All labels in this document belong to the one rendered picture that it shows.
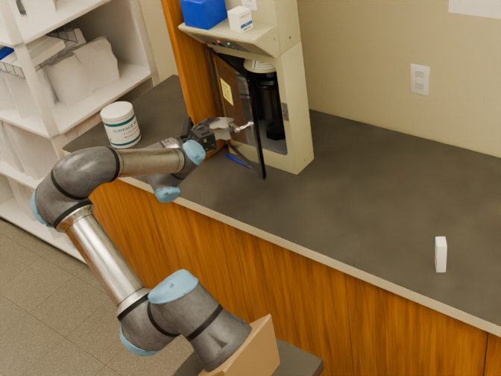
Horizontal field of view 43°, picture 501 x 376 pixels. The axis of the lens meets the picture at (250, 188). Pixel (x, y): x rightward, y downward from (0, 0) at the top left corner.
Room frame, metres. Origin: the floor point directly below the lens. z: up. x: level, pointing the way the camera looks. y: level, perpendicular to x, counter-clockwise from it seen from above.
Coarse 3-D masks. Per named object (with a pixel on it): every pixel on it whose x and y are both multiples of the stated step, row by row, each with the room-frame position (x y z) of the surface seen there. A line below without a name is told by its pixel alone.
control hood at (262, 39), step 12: (228, 24) 1.93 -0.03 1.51; (264, 24) 1.87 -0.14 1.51; (192, 36) 2.01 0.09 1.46; (204, 36) 1.94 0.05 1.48; (216, 36) 1.88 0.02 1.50; (228, 36) 1.84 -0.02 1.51; (240, 36) 1.82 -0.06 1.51; (252, 36) 1.80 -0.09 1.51; (264, 36) 1.80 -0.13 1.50; (276, 36) 1.84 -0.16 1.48; (252, 48) 1.84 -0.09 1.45; (264, 48) 1.79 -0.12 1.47; (276, 48) 1.83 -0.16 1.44
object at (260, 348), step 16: (256, 320) 1.09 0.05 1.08; (256, 336) 1.01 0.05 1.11; (272, 336) 1.05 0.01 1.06; (240, 352) 0.96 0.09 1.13; (256, 352) 1.00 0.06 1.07; (272, 352) 1.04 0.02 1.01; (224, 368) 0.92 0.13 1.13; (240, 368) 0.95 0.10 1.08; (256, 368) 0.99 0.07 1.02; (272, 368) 1.03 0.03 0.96
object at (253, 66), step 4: (248, 60) 1.99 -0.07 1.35; (252, 60) 1.97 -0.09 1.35; (244, 64) 2.01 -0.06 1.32; (248, 64) 1.98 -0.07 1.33; (252, 64) 1.97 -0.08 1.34; (256, 64) 1.95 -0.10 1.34; (260, 64) 1.95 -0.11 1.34; (264, 64) 1.94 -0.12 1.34; (268, 64) 1.94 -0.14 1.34; (248, 68) 1.98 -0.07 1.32; (252, 68) 1.96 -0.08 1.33; (256, 68) 1.95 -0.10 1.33; (260, 68) 1.94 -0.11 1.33; (264, 68) 1.94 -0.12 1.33; (268, 68) 1.94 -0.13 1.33; (272, 68) 1.93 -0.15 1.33; (256, 72) 1.95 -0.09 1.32; (260, 72) 1.94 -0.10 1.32; (264, 72) 1.93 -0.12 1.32
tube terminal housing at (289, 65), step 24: (240, 0) 1.94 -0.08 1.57; (264, 0) 1.87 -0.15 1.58; (288, 0) 1.90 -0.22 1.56; (288, 24) 1.89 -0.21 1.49; (216, 48) 2.04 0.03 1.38; (288, 48) 1.88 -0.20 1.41; (288, 72) 1.86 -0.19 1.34; (288, 96) 1.85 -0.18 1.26; (288, 144) 1.86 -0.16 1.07; (288, 168) 1.87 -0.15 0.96
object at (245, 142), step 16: (208, 48) 2.05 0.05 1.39; (224, 64) 1.93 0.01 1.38; (224, 80) 1.95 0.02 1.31; (240, 80) 1.82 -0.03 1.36; (240, 96) 1.85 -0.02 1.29; (224, 112) 2.01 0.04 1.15; (240, 112) 1.87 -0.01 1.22; (256, 128) 1.78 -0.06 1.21; (240, 144) 1.92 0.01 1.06; (256, 144) 1.78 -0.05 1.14; (256, 160) 1.81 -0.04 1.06
